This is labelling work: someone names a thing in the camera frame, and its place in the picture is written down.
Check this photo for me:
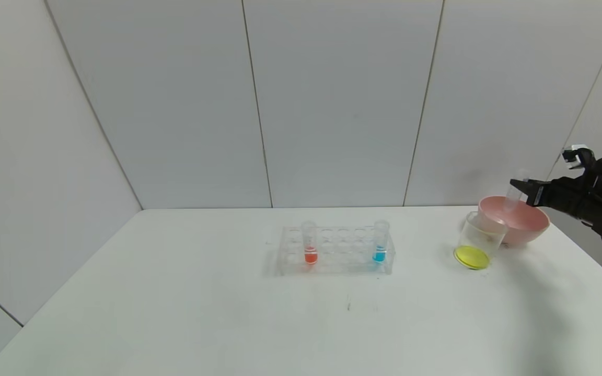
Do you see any pink bowl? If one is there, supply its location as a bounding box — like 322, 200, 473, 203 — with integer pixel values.
478, 196, 550, 246

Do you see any orange pigment test tube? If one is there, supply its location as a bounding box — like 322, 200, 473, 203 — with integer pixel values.
302, 221, 318, 265

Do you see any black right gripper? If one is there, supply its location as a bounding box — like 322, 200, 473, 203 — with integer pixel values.
510, 177, 583, 216

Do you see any clear acrylic test tube rack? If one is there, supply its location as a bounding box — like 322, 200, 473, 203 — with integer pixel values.
278, 226, 396, 276

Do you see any blue pigment test tube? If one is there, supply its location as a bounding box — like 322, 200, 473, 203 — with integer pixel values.
372, 220, 389, 263

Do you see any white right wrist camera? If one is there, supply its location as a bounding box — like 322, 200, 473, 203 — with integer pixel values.
562, 145, 594, 170

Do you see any yellow pigment test tube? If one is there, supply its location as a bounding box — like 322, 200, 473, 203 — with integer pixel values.
504, 168, 530, 213

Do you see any clear glass beaker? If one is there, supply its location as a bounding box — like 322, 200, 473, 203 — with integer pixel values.
454, 211, 508, 271

